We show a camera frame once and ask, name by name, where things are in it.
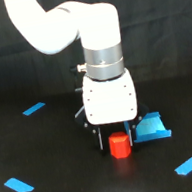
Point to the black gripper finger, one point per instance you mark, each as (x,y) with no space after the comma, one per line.
(132,136)
(99,140)

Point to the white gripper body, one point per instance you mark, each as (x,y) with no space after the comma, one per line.
(109,102)

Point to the red hexagonal block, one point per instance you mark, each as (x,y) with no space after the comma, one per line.
(119,145)

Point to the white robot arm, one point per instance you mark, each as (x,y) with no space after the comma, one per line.
(95,25)

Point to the blue tape strip back left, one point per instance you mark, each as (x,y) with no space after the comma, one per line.
(35,107)

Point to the blue tape strip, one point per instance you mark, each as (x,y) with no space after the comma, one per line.
(18,186)
(184,168)
(35,107)

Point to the blue tape strip front right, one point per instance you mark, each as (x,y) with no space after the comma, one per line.
(184,168)

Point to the blue tape strip front left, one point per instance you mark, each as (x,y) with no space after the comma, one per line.
(18,186)

